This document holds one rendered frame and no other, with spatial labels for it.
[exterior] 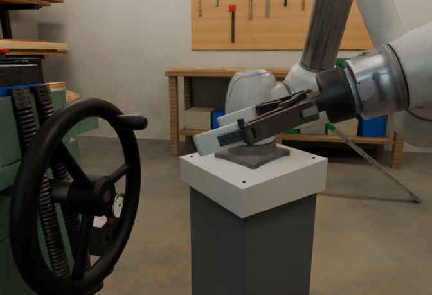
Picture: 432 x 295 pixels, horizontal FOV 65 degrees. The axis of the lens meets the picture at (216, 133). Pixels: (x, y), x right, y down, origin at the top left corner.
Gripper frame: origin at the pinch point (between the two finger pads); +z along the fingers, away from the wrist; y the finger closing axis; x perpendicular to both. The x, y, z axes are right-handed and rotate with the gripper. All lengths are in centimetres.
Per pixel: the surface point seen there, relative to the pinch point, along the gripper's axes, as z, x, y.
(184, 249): 71, 69, -102
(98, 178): 16.4, -0.1, 8.9
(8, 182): 25.2, -4.1, 15.0
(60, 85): 46, -21, -29
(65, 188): 21.8, -0.2, 9.7
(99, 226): 39.3, 14.9, -13.8
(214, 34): 65, -57, -319
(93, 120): 33.6, -8.8, -19.4
